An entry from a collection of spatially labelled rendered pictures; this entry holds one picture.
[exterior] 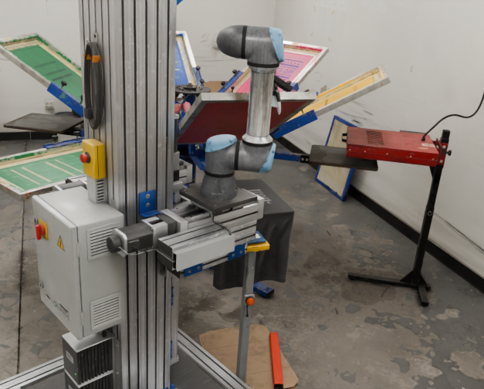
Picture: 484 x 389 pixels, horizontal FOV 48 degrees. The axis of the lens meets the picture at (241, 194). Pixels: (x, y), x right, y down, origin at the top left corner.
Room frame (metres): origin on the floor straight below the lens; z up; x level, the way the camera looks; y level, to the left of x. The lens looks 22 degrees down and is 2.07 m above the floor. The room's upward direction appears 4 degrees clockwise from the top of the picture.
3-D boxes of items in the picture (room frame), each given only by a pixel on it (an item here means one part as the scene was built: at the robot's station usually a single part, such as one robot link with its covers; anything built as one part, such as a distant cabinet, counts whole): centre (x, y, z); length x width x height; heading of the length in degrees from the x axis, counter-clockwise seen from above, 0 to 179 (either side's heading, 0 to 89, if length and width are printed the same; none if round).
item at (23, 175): (3.05, 0.98, 1.05); 1.08 x 0.61 x 0.23; 141
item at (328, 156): (3.65, -0.25, 0.91); 1.34 x 0.40 x 0.08; 81
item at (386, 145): (3.53, -0.99, 1.06); 0.61 x 0.46 x 0.12; 81
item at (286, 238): (2.50, -0.07, 0.74); 0.45 x 0.03 x 0.43; 111
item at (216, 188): (1.99, 0.09, 1.31); 0.15 x 0.15 x 0.10
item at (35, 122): (3.86, 1.07, 0.91); 1.34 x 0.40 x 0.08; 81
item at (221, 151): (1.99, 0.09, 1.42); 0.13 x 0.12 x 0.14; 87
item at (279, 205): (2.71, 0.01, 0.95); 0.48 x 0.44 x 0.01; 21
